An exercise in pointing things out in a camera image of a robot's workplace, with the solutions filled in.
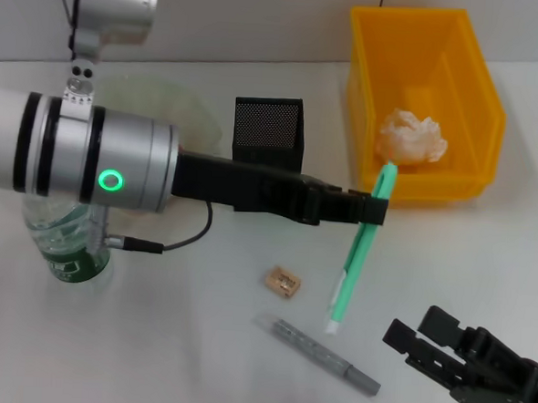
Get silver left cable connector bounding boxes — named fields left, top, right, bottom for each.
left=87, top=212, right=130, bottom=253

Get pale green glass fruit plate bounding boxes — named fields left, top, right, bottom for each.
left=88, top=75, right=227, bottom=163

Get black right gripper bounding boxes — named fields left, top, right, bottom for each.
left=378, top=301, right=538, bottom=403

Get yellow plastic bin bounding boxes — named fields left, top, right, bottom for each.
left=338, top=2, right=513, bottom=212

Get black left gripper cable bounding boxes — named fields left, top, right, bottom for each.
left=121, top=195, right=215, bottom=258

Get green highlighter marker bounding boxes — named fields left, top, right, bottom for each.
left=323, top=157, right=399, bottom=341

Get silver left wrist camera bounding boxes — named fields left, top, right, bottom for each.
left=46, top=0, right=159, bottom=113

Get white paper ball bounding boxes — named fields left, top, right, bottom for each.
left=374, top=106, right=451, bottom=170

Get small tan eraser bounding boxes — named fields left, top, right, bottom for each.
left=261, top=263, right=304, bottom=299

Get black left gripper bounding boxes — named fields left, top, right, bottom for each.
left=169, top=149, right=390, bottom=232

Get clear green-label water bottle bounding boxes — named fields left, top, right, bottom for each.
left=16, top=194, right=116, bottom=289

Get grey marker pen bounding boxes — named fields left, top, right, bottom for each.
left=253, top=311, right=386, bottom=397

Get black mesh pen holder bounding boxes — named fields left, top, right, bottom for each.
left=227, top=94, right=306, bottom=216

